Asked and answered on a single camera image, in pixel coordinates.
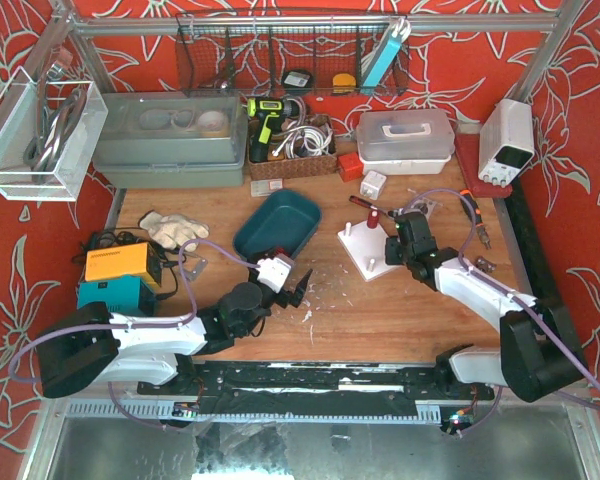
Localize red handled ratchet wrench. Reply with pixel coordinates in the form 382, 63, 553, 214
349, 195, 398, 218

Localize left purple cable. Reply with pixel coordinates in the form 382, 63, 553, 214
8, 240, 264, 431

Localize woven brown basket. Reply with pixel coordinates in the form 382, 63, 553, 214
245, 139, 338, 180

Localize white coiled cable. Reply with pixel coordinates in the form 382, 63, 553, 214
272, 124, 334, 158

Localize red small box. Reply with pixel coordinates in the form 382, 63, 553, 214
337, 152, 364, 182

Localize yellow tape measure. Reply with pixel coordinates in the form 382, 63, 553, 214
332, 72, 357, 95

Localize white power supply unit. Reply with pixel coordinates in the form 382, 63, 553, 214
477, 99, 534, 188

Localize orange black screwdriver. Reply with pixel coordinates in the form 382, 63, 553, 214
459, 189, 491, 250

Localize clear small label bag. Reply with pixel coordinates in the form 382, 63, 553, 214
250, 179, 283, 197

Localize white power plug adapter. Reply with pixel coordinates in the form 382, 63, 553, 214
360, 171, 387, 200

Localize grey plastic storage box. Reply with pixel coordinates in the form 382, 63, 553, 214
93, 92, 248, 189

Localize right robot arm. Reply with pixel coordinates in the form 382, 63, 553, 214
385, 210, 588, 403

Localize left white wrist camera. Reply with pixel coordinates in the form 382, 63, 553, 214
256, 254, 295, 293

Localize orange power box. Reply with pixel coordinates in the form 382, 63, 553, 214
85, 242, 162, 287

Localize green yellow cordless drill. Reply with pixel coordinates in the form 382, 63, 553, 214
247, 97, 300, 163

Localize metal bracket piece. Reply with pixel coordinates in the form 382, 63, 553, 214
180, 255, 208, 282

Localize teal power box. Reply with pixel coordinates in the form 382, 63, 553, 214
77, 275, 156, 317

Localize aluminium frame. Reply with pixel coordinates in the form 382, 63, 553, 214
0, 0, 600, 480

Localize small red spring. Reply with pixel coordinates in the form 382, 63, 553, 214
366, 210, 380, 230

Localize black cable duct strip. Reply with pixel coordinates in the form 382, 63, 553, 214
507, 176, 573, 346

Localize white work glove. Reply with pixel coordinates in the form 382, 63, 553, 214
138, 211, 210, 250

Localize plastic bag with parts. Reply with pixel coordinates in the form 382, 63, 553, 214
405, 189, 442, 220

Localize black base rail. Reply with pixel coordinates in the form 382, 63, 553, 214
137, 360, 495, 417

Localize purple cable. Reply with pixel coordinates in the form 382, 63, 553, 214
8, 240, 264, 431
399, 188, 600, 441

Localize teal plastic tray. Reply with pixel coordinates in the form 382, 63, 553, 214
233, 189, 322, 260

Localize clear acrylic hanging box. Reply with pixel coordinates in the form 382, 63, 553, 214
0, 69, 108, 202

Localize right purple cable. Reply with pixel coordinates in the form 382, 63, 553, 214
399, 188, 600, 441

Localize white peg base plate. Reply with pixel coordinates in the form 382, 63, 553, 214
337, 221, 397, 282

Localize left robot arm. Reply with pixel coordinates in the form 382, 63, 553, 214
36, 271, 312, 398

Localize small metal parts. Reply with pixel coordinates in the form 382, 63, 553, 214
474, 256, 497, 274

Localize black wire hanging basket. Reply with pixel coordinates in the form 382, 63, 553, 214
174, 10, 411, 99

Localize white plastic case with handle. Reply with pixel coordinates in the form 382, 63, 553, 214
356, 109, 455, 176

